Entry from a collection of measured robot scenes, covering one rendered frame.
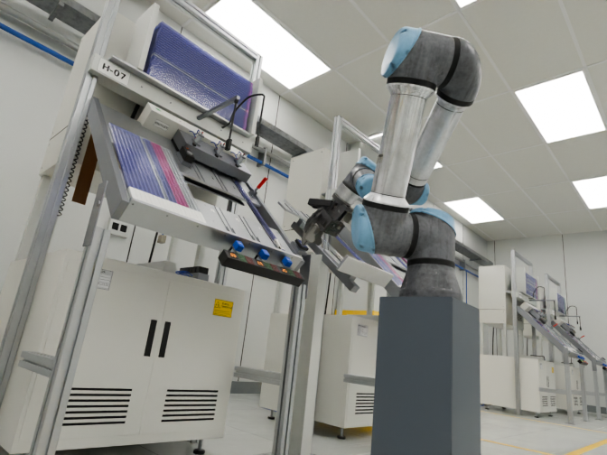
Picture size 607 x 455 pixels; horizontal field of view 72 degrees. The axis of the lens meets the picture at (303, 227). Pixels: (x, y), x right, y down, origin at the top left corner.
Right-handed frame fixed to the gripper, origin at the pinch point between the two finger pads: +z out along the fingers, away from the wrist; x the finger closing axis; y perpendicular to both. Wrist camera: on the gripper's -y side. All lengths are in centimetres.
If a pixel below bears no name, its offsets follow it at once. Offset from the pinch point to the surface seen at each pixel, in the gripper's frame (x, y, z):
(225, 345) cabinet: 4, -2, 54
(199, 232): -35.4, -2.3, 10.7
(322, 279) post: 32.3, -8.5, 17.3
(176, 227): -42.7, -2.3, 11.3
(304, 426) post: 31, 32, 58
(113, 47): -54, -107, -5
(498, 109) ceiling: 294, -178, -138
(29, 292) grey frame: -62, -23, 62
